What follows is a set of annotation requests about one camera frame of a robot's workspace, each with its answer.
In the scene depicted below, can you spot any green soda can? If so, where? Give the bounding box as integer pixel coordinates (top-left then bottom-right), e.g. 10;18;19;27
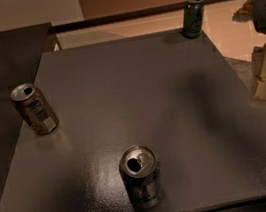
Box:
182;0;205;38

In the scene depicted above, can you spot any dark silver soda can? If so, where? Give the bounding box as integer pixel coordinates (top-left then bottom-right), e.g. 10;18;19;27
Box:
119;145;163;209

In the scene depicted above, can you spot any orange-brown soda can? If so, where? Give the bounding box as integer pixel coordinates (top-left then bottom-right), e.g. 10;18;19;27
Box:
10;83;59;135

